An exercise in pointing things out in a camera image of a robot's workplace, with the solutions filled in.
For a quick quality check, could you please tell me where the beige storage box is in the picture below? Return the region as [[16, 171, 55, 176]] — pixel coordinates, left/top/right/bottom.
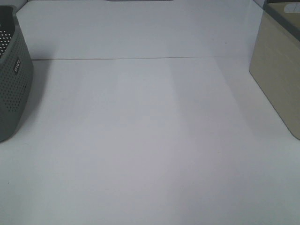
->
[[249, 0, 300, 139]]

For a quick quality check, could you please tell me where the grey perforated plastic basket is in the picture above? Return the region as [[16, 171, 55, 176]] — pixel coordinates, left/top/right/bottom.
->
[[0, 5, 34, 142]]

